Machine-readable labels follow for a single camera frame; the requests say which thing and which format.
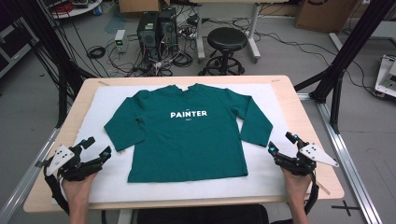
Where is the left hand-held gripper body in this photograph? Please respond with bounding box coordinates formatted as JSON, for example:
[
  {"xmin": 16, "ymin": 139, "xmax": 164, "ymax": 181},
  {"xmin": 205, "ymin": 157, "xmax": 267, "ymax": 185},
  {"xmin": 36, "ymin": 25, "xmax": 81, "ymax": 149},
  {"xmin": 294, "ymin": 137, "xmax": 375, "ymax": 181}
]
[{"xmin": 43, "ymin": 144, "xmax": 106, "ymax": 183}]

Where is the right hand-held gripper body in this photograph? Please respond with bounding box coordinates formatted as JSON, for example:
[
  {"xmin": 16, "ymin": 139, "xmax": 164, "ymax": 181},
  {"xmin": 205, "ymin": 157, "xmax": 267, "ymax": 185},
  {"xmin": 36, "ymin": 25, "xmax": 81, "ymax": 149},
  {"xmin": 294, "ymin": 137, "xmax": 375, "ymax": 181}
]
[{"xmin": 274, "ymin": 142, "xmax": 340, "ymax": 176}]

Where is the green long-sleeve shirt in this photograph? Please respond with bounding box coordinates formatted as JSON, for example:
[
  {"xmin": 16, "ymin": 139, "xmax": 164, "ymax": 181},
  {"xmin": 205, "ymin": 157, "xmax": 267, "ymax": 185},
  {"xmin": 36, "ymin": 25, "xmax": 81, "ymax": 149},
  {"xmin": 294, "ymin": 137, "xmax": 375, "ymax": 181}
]
[{"xmin": 103, "ymin": 82, "xmax": 275, "ymax": 184}]

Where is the person's right hand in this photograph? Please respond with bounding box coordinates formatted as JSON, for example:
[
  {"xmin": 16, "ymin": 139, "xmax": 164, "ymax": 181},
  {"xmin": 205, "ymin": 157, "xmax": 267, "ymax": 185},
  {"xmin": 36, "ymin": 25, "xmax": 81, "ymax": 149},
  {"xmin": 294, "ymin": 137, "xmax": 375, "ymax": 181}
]
[{"xmin": 281, "ymin": 167, "xmax": 312, "ymax": 202}]

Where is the person's left hand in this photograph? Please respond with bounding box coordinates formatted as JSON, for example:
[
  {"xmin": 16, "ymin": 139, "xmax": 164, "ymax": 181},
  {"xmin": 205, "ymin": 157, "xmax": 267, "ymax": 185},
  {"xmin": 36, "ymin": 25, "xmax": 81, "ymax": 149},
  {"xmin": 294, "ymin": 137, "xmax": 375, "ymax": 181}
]
[{"xmin": 60, "ymin": 172, "xmax": 99, "ymax": 206}]

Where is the thin wooden stick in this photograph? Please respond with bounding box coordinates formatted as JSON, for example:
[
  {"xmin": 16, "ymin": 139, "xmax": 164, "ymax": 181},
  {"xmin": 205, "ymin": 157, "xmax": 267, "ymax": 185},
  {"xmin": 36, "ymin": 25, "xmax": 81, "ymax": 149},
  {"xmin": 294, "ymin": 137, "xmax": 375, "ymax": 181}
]
[{"xmin": 317, "ymin": 180, "xmax": 332, "ymax": 196}]

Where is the black tape cross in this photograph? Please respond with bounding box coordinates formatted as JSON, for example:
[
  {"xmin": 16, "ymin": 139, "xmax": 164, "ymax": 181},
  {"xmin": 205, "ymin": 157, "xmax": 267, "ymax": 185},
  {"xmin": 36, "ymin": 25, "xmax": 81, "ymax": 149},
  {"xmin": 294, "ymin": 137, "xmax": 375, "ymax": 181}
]
[{"xmin": 331, "ymin": 200, "xmax": 361, "ymax": 217}]

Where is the white foam mat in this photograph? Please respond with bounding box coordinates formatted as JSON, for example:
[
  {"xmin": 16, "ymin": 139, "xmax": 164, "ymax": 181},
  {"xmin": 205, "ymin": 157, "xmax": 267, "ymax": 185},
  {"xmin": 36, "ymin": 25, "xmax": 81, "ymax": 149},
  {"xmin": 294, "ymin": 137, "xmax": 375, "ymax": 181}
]
[{"xmin": 50, "ymin": 83, "xmax": 312, "ymax": 205}]

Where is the person's dark clothing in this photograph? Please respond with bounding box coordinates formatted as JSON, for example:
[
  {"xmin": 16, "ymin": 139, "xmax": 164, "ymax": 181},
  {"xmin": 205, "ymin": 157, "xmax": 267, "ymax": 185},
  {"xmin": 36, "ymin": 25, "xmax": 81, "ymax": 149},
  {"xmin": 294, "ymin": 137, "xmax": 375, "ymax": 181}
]
[{"xmin": 136, "ymin": 203, "xmax": 270, "ymax": 224}]

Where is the white flat device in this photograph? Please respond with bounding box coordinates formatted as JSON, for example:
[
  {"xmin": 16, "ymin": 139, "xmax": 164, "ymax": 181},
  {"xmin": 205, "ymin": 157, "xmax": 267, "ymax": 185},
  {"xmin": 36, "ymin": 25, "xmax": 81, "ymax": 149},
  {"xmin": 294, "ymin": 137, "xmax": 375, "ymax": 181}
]
[{"xmin": 375, "ymin": 55, "xmax": 396, "ymax": 99}]

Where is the white box with green light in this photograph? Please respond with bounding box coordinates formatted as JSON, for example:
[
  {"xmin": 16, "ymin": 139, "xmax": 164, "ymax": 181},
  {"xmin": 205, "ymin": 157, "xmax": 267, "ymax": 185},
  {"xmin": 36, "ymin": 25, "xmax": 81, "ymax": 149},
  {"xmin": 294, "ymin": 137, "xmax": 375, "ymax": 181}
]
[{"xmin": 114, "ymin": 29, "xmax": 127, "ymax": 53}]

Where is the black round stool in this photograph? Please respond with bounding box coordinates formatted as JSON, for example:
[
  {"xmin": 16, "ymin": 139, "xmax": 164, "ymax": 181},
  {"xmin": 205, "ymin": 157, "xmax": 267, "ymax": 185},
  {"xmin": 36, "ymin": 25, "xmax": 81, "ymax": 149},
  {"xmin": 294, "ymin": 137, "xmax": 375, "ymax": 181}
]
[{"xmin": 198, "ymin": 26, "xmax": 249, "ymax": 77}]

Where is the black shelf unit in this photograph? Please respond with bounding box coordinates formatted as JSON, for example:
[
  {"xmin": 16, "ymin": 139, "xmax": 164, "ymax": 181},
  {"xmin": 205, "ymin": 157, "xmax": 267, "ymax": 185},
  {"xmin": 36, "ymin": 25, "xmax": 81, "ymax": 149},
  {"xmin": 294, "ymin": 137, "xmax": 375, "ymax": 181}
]
[{"xmin": 0, "ymin": 18, "xmax": 32, "ymax": 78}]

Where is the black computer tower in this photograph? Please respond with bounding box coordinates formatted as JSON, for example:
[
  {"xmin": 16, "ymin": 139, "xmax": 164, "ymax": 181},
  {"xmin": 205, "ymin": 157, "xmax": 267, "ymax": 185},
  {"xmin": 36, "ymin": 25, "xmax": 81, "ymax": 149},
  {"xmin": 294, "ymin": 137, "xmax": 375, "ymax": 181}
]
[
  {"xmin": 158, "ymin": 7, "xmax": 179, "ymax": 52},
  {"xmin": 136, "ymin": 12, "xmax": 161, "ymax": 60}
]

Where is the large cardboard box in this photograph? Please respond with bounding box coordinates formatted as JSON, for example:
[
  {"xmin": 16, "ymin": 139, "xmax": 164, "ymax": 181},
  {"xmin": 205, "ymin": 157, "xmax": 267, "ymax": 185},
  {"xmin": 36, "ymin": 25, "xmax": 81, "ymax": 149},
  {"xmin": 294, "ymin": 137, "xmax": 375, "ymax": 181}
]
[{"xmin": 294, "ymin": 0, "xmax": 359, "ymax": 34}]

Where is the round white table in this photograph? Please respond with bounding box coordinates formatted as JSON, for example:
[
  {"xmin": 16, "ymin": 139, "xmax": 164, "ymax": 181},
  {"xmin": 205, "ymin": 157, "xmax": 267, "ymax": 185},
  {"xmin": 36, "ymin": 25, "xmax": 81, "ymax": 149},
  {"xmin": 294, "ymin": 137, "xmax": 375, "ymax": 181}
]
[{"xmin": 43, "ymin": 0, "xmax": 104, "ymax": 20}]

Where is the small cardboard box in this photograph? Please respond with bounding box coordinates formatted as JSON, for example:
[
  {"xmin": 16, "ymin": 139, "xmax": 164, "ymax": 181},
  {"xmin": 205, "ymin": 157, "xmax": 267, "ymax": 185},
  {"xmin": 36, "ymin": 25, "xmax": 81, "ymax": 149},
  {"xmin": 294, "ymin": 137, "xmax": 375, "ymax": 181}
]
[{"xmin": 118, "ymin": 0, "xmax": 171, "ymax": 14}]

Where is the left hand-held gripper black cable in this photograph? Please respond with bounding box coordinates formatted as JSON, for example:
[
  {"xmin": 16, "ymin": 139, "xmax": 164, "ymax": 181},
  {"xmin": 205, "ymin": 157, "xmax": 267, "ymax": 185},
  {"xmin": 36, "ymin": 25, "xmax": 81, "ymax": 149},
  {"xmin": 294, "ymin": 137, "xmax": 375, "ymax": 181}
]
[{"xmin": 43, "ymin": 158, "xmax": 71, "ymax": 217}]

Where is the hand-held gripper black cable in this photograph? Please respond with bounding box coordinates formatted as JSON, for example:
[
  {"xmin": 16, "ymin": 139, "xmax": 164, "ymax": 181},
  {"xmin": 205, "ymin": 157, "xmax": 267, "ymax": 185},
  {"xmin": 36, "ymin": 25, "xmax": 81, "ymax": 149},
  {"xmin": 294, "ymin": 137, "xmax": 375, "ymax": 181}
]
[
  {"xmin": 303, "ymin": 171, "xmax": 320, "ymax": 217},
  {"xmin": 43, "ymin": 158, "xmax": 71, "ymax": 217}
]

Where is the right hand-held gripper black cable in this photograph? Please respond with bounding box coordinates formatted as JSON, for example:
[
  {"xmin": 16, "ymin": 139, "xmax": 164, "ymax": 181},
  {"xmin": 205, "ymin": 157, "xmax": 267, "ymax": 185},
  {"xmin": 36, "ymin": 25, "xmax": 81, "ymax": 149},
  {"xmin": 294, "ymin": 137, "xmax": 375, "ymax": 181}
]
[{"xmin": 303, "ymin": 171, "xmax": 320, "ymax": 217}]

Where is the black metal stand with cables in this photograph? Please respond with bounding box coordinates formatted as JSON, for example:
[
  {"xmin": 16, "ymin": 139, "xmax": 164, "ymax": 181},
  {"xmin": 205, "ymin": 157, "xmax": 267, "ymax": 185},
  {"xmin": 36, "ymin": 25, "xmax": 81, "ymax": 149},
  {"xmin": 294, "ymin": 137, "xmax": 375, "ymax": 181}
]
[{"xmin": 6, "ymin": 0, "xmax": 97, "ymax": 129}]

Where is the aluminium rail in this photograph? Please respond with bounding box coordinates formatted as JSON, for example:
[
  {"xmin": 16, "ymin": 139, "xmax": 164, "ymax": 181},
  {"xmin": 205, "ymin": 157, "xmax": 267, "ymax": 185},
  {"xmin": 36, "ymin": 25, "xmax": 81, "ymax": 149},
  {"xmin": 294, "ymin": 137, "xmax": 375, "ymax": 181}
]
[
  {"xmin": 297, "ymin": 92, "xmax": 384, "ymax": 224},
  {"xmin": 0, "ymin": 127, "xmax": 60, "ymax": 224}
]

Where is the coiled black cable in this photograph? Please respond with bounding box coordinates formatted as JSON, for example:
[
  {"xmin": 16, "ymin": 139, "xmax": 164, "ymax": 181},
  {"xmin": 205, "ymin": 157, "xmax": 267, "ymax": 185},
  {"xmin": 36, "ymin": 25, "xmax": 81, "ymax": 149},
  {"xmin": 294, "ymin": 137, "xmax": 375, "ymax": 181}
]
[{"xmin": 87, "ymin": 46, "xmax": 106, "ymax": 60}]

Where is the tangle of floor cables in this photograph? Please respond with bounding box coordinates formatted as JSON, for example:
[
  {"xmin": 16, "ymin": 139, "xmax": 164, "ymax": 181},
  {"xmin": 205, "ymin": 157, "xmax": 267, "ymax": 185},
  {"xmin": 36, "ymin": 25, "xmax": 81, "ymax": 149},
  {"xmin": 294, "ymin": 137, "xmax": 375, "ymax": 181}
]
[{"xmin": 106, "ymin": 43, "xmax": 194, "ymax": 78}]

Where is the white desk frame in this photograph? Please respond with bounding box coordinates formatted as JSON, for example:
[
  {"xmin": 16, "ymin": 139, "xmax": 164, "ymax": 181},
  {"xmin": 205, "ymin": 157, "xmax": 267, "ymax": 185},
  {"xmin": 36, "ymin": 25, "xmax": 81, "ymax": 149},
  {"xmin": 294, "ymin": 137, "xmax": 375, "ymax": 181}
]
[{"xmin": 190, "ymin": 0, "xmax": 292, "ymax": 63}]

